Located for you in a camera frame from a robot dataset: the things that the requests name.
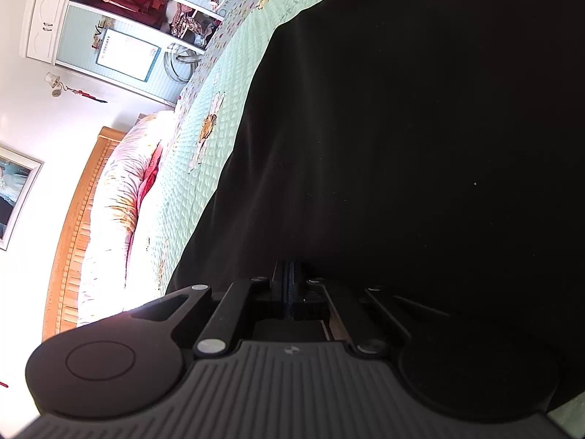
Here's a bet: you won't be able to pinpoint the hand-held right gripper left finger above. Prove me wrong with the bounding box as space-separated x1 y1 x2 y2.
130 260 293 360

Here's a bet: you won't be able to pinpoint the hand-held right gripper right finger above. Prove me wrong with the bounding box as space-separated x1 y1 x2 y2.
292 260 453 357

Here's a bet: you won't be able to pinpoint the black pants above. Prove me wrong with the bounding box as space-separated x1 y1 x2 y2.
165 0 585 414

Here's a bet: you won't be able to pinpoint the floral pillow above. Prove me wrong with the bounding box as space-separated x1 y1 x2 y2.
77 110 177 327

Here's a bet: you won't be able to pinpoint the wooden headboard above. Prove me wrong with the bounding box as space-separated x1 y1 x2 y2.
42 127 129 341

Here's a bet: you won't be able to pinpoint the green bee-print quilted bedspread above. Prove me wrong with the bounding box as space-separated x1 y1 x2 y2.
128 0 585 428

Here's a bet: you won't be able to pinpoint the silver hoops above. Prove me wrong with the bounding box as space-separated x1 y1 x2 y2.
162 43 202 83

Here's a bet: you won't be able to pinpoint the patterned brown cloth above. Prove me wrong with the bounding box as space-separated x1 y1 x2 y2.
169 2 213 49

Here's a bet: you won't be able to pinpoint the blue-framed poster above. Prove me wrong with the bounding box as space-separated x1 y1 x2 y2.
95 27 162 82

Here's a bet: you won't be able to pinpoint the framed portrait photo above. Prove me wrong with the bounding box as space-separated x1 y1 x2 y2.
0 144 45 251

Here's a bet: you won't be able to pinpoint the white sliding-door wardrobe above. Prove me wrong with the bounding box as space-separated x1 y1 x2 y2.
20 0 293 106

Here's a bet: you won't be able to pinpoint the wall ornament with red tassel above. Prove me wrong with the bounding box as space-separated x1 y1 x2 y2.
45 72 108 104

